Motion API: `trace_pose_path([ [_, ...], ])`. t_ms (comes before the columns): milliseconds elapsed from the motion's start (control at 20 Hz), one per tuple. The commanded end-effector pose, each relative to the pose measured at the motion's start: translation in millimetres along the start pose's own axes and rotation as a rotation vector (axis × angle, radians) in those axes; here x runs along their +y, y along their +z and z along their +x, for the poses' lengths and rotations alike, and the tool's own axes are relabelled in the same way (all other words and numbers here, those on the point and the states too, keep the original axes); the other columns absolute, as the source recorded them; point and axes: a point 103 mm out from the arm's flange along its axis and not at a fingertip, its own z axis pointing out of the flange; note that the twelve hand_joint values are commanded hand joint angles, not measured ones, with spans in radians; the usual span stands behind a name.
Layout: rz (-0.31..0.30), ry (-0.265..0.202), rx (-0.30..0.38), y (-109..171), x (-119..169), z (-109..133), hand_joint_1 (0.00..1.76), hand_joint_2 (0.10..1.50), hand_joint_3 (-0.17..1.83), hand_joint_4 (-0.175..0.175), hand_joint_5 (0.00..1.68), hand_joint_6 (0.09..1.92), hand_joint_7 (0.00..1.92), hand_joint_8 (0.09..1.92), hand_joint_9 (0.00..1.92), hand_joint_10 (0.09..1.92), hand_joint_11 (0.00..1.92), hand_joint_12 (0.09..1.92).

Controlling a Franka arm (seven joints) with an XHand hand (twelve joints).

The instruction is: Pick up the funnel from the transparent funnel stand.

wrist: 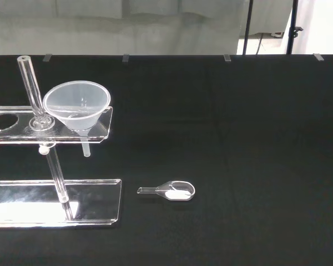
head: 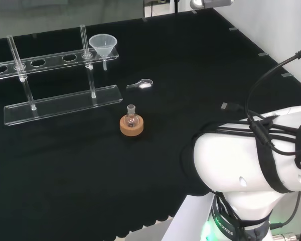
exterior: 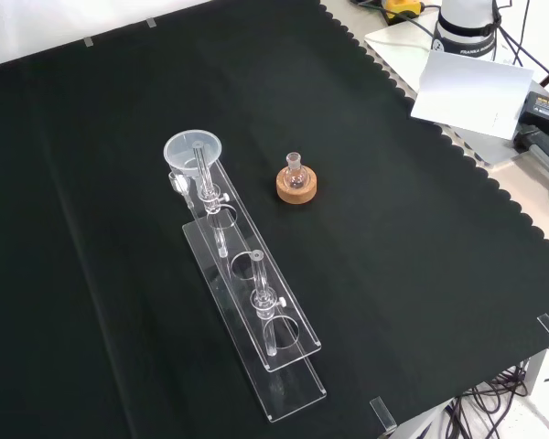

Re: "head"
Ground translucent plastic funnel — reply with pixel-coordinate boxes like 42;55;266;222
88;34;118;72

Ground small glass weighing funnel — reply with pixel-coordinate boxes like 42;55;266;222
126;78;155;90

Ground clear acrylic funnel stand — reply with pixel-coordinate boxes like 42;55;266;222
0;24;123;126

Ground small glass round-bottom flask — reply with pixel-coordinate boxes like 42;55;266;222
124;104;138;128

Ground black bench cloth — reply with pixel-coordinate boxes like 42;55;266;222
0;7;301;241

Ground grey white device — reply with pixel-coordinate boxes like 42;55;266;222
190;0;235;9

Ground cork ring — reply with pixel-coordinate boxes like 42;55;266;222
119;114;144;138

